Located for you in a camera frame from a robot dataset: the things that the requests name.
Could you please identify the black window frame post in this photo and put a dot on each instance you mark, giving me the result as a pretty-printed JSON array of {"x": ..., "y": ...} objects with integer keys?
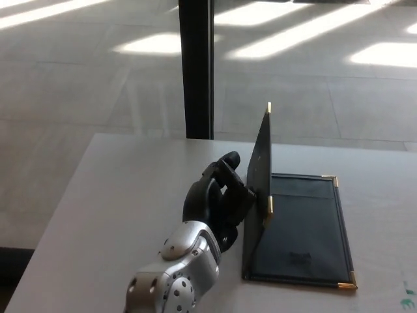
[{"x": 196, "y": 68}]

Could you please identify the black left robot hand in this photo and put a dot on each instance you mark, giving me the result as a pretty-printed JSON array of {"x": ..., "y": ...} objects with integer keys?
[{"x": 215, "y": 199}]

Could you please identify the dark blue diary folder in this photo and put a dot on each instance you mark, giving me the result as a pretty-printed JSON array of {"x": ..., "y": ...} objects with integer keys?
[{"x": 303, "y": 231}]

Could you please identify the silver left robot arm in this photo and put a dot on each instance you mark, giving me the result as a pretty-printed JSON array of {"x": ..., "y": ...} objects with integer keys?
[{"x": 179, "y": 270}]

